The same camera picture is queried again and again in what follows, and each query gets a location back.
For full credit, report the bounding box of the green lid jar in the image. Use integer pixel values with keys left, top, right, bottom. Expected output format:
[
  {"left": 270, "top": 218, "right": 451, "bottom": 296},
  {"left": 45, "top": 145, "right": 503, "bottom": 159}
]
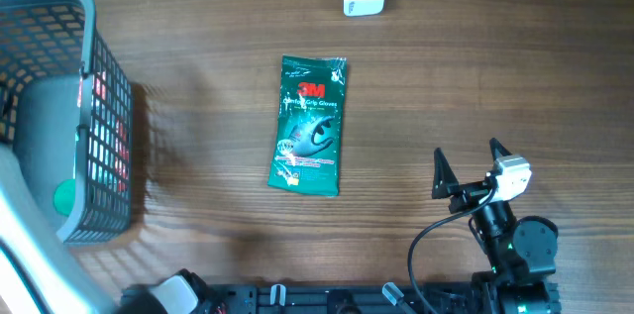
[{"left": 53, "top": 179, "right": 75, "bottom": 217}]

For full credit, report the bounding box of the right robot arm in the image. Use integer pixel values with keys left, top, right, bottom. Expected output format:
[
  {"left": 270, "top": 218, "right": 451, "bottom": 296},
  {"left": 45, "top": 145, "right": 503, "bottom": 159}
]
[{"left": 432, "top": 139, "right": 563, "bottom": 314}]

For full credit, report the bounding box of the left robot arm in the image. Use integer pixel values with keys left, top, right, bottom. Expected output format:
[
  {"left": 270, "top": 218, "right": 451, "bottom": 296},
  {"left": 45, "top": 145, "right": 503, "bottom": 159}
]
[{"left": 1, "top": 145, "right": 201, "bottom": 313}]

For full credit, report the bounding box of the green 3M gloves package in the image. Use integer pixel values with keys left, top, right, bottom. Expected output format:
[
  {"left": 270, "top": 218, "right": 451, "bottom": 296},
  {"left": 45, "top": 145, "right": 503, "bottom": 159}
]
[{"left": 267, "top": 55, "right": 348, "bottom": 197}]

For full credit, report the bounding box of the grey plastic shopping basket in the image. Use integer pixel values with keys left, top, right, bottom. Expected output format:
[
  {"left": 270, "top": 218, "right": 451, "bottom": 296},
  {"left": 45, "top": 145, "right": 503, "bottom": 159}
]
[{"left": 1, "top": 0, "right": 134, "bottom": 245}]

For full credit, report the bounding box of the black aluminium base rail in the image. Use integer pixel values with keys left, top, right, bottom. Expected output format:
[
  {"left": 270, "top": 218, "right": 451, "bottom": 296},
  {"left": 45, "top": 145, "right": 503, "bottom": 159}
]
[{"left": 120, "top": 281, "right": 563, "bottom": 314}]

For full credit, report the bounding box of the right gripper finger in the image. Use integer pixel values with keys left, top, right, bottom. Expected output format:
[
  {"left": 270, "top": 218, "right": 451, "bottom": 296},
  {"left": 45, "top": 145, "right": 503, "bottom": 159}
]
[
  {"left": 489, "top": 138, "right": 512, "bottom": 159},
  {"left": 432, "top": 148, "right": 460, "bottom": 199}
]

